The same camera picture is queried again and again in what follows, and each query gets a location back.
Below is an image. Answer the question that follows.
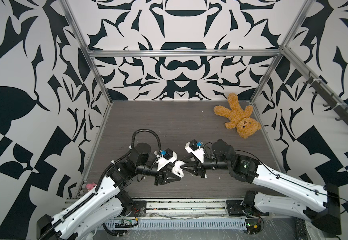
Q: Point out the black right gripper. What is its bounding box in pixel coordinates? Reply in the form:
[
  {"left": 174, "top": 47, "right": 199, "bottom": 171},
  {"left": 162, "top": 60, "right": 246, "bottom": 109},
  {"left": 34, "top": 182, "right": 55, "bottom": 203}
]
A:
[{"left": 180, "top": 152, "right": 232, "bottom": 178}]

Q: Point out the white earbud charging case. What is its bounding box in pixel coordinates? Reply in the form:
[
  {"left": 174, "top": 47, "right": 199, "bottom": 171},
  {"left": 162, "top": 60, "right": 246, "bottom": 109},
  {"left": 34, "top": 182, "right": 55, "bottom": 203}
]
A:
[{"left": 172, "top": 161, "right": 186, "bottom": 178}]

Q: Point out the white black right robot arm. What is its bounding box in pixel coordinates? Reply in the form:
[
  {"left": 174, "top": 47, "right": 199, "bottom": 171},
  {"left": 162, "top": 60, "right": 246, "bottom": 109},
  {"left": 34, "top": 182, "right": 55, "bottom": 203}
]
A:
[{"left": 174, "top": 139, "right": 342, "bottom": 235}]

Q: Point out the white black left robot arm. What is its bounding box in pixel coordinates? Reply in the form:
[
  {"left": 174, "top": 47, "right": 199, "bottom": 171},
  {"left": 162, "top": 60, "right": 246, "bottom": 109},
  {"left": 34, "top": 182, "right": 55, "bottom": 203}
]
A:
[{"left": 37, "top": 129, "right": 185, "bottom": 240}]

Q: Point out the brown teddy bear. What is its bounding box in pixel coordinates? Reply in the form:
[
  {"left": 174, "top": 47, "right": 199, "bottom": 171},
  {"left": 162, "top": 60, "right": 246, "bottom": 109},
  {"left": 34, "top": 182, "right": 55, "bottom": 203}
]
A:
[{"left": 213, "top": 93, "right": 262, "bottom": 139}]

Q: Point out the green circuit board left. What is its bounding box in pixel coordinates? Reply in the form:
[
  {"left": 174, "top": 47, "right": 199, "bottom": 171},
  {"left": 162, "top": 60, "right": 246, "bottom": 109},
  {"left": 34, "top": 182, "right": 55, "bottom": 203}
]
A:
[{"left": 114, "top": 218, "right": 139, "bottom": 228}]

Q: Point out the green circuit board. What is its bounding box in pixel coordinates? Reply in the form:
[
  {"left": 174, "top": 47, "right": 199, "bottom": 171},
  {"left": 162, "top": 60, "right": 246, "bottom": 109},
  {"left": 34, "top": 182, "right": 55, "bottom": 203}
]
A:
[
  {"left": 244, "top": 219, "right": 264, "bottom": 235},
  {"left": 114, "top": 218, "right": 139, "bottom": 228}
]

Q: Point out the pink small object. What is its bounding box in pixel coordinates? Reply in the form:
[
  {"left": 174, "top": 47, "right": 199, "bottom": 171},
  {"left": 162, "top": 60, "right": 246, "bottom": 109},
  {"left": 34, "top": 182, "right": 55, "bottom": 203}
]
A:
[{"left": 86, "top": 183, "right": 97, "bottom": 191}]

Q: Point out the green circuit board right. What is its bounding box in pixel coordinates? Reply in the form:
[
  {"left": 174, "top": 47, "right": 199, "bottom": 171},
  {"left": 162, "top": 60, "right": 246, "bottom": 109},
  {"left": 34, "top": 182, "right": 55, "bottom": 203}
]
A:
[{"left": 244, "top": 219, "right": 264, "bottom": 235}]

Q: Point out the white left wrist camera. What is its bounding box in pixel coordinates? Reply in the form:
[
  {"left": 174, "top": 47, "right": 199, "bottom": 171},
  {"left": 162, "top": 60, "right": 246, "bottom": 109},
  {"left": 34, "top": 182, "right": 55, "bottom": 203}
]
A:
[{"left": 157, "top": 149, "right": 177, "bottom": 171}]

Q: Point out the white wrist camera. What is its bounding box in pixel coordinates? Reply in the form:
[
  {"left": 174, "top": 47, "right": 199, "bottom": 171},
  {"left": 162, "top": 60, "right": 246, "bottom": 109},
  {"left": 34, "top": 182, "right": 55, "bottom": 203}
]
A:
[
  {"left": 185, "top": 139, "right": 206, "bottom": 164},
  {"left": 157, "top": 149, "right": 177, "bottom": 171}
]

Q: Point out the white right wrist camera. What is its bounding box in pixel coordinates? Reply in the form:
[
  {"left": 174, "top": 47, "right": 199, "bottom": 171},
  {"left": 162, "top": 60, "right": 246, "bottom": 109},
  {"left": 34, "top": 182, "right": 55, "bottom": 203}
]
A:
[{"left": 185, "top": 139, "right": 206, "bottom": 164}]

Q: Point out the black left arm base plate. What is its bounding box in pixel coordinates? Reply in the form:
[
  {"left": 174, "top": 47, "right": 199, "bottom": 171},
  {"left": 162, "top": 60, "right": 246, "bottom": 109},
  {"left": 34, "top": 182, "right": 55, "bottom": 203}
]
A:
[{"left": 130, "top": 200, "right": 147, "bottom": 215}]

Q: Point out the aluminium mounting rail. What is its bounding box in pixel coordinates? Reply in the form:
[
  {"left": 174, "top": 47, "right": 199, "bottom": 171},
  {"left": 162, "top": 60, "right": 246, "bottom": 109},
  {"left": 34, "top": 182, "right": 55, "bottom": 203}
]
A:
[{"left": 62, "top": 197, "right": 312, "bottom": 218}]

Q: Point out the white slotted cable duct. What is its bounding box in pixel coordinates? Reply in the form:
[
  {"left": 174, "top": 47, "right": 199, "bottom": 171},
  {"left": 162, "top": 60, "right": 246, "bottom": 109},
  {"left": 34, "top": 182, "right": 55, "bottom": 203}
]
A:
[{"left": 104, "top": 218, "right": 248, "bottom": 231}]

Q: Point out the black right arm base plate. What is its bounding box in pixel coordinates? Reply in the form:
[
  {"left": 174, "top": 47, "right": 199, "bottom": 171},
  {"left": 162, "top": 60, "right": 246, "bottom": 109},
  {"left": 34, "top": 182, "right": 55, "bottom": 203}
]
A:
[{"left": 226, "top": 200, "right": 270, "bottom": 217}]

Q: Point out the black wall hook rack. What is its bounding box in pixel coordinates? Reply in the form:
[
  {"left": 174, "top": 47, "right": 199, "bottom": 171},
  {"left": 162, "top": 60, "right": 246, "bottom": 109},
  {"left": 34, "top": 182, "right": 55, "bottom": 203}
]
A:
[{"left": 304, "top": 71, "right": 348, "bottom": 126}]

